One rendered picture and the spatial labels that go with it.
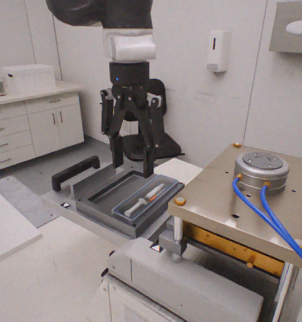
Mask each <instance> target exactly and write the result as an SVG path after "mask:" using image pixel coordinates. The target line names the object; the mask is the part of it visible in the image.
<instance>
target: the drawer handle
mask: <svg viewBox="0 0 302 322"><path fill-rule="evenodd" d="M91 167H93V168H94V169H98V168H101V166H100V160H99V159H98V156H97V155H93V156H92V157H89V158H87V159H85V160H83V161H81V162H79V163H77V164H74V165H73V166H71V167H69V168H67V169H64V170H62V171H60V172H57V174H55V175H53V176H52V182H51V183H52V186H53V189H54V190H55V191H57V192H59V191H60V190H61V189H62V188H61V183H63V182H64V181H66V180H69V179H71V178H72V177H74V176H77V175H79V174H80V173H81V172H83V171H85V170H87V169H90V168H91Z"/></svg>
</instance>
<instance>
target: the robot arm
mask: <svg viewBox="0 0 302 322"><path fill-rule="evenodd" d="M153 1H154V0H46V3H47V8H48V10H49V11H51V12H52V14H53V15H54V16H55V17H56V18H57V19H58V20H59V21H61V22H63V23H65V24H68V25H71V26H85V27H103V28H102V31H103V40H104V56H105V57H108V58H112V59H113V61H112V62H110V63H109V81H111V83H113V86H112V88H108V89H103V90H100V96H101V98H102V102H103V103H102V122H101V133H102V134H103V135H106V136H108V138H109V142H110V150H111V152H112V158H113V168H114V169H116V168H118V167H120V166H121V165H122V164H123V141H122V136H121V135H120V130H121V126H122V122H123V118H124V116H125V113H126V111H127V110H129V111H130V112H132V113H133V115H134V117H136V118H137V120H138V124H139V125H140V129H141V132H142V135H143V139H145V143H146V145H147V146H146V147H145V148H143V178H146V179H147V178H149V177H150V176H151V175H152V174H153V173H154V162H155V161H156V160H157V149H158V148H160V147H161V146H162V145H165V143H166V140H165V130H164V118H163V113H162V105H163V101H164V97H163V96H155V95H152V94H150V91H149V88H148V83H149V80H150V63H149V62H147V60H154V59H156V45H155V43H154V28H153V23H152V19H151V14H150V13H151V9H152V6H153ZM114 98H115V100H116V102H115V106H114ZM147 101H149V104H148V105H149V106H150V117H151V122H150V118H149V115H148V107H147V104H146V103H147ZM113 107H114V109H113ZM113 110H114V114H113ZM140 110H142V111H141V112H139V111H140ZM151 123H152V124H151Z"/></svg>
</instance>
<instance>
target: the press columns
mask: <svg viewBox="0 0 302 322"><path fill-rule="evenodd" d="M183 236H184V220H183V219H180V218H178V217H176V216H174V231H173V239H174V240H175V242H176V241H177V242H181V241H183ZM172 261H173V262H174V263H177V264H178V263H181V262H182V256H179V255H176V254H175V253H172ZM298 270H299V267H298V266H295V265H292V264H290V263H288V262H285V261H284V265H283V268H282V272H281V275H280V277H279V282H278V285H277V289H276V293H275V296H274V301H273V304H272V308H271V310H270V313H269V317H268V320H267V322H282V318H283V316H284V314H285V311H286V308H287V305H288V301H289V297H290V294H291V290H292V288H293V286H294V282H295V280H296V276H297V273H298Z"/></svg>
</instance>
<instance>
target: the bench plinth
mask: <svg viewBox="0 0 302 322"><path fill-rule="evenodd" d="M78 149H81V143H78V144H75V145H71V146H69V147H67V148H63V149H61V150H57V151H54V152H50V153H47V154H45V155H41V156H40V157H35V158H33V159H30V160H26V161H24V162H20V163H17V164H16V165H12V166H9V167H5V168H3V169H0V176H3V175H6V174H10V173H12V172H14V171H17V170H19V169H23V168H26V167H30V166H32V165H35V164H37V163H40V162H44V161H46V160H49V159H52V158H55V157H59V156H60V155H63V154H65V153H69V152H73V151H75V150H78Z"/></svg>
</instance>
